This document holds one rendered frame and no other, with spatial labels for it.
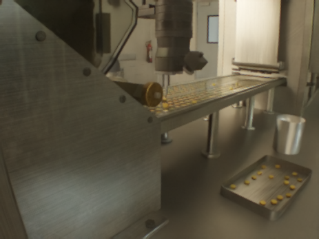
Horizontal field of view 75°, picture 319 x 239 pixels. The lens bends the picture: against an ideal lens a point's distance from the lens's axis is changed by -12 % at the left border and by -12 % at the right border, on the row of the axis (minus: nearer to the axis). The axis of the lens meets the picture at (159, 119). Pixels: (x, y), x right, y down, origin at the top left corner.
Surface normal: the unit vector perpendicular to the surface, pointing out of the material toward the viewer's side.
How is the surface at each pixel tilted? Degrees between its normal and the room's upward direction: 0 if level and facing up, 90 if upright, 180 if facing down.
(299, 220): 0
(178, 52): 87
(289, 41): 90
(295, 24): 90
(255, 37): 90
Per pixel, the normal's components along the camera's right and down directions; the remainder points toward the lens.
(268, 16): -0.65, 0.22
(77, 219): 0.76, 0.19
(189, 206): 0.00, -0.96
